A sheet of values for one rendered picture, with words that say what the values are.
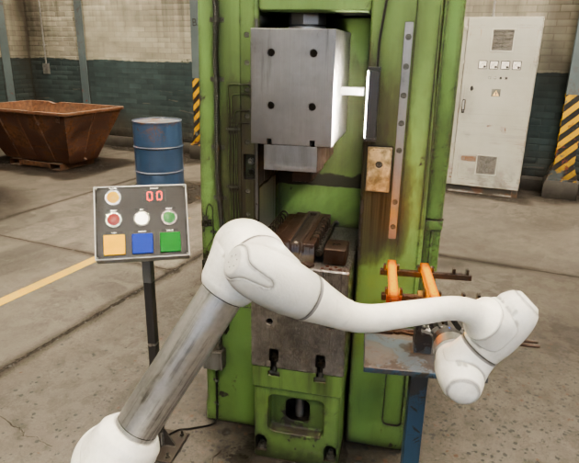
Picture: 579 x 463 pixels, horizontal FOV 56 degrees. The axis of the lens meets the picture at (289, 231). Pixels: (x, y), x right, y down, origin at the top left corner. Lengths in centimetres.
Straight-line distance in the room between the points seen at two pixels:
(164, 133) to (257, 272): 552
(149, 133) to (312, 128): 462
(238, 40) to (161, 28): 744
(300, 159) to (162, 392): 106
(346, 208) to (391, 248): 41
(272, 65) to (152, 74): 780
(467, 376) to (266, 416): 128
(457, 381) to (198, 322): 59
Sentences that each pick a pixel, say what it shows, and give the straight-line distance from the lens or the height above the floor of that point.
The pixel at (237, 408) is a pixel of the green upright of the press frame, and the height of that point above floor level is 9.
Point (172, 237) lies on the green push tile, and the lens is 208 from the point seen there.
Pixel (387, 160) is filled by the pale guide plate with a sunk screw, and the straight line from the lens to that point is 209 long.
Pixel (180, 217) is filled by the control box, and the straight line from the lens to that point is 211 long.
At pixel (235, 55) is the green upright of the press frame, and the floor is 167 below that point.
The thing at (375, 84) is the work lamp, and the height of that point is 158.
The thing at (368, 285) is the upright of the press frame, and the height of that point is 79.
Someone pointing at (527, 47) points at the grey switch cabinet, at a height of 177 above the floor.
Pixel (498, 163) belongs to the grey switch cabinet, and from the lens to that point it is 721.
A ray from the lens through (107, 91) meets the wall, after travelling 1038.
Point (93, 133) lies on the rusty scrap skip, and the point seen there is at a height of 50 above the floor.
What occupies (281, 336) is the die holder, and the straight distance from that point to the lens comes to 221.
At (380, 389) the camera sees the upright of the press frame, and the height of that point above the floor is 30.
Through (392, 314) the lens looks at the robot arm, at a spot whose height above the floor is 117.
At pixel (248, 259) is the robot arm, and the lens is 102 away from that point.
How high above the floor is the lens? 170
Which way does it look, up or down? 18 degrees down
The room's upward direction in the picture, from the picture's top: 1 degrees clockwise
